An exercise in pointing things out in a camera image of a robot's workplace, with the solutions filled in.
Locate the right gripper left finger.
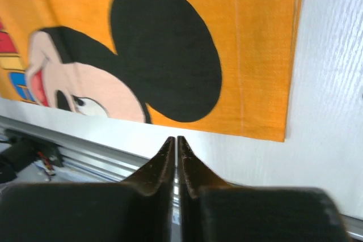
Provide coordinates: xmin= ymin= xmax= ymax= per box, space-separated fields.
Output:
xmin=123 ymin=137 xmax=175 ymax=241

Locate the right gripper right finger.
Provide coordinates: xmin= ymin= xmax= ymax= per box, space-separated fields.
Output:
xmin=177 ymin=136 xmax=230 ymax=241

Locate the orange Mickey Mouse placemat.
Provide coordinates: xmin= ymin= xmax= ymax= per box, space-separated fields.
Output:
xmin=1 ymin=0 xmax=301 ymax=142

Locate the aluminium rail frame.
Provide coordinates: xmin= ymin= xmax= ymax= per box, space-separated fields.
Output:
xmin=1 ymin=118 xmax=362 ymax=241

